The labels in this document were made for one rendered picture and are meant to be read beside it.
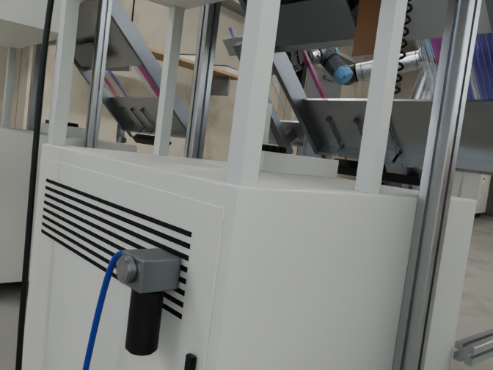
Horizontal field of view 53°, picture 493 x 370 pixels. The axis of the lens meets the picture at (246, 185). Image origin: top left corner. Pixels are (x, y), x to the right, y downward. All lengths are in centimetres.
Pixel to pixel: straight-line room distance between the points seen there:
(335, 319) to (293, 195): 23
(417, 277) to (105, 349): 55
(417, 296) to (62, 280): 67
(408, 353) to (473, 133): 66
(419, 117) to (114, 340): 97
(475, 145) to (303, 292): 82
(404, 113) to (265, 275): 89
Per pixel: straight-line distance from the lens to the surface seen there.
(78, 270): 99
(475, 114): 135
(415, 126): 146
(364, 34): 91
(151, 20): 570
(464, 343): 117
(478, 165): 143
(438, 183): 89
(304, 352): 76
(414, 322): 93
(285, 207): 65
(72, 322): 102
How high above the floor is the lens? 67
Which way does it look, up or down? 4 degrees down
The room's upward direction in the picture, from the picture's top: 7 degrees clockwise
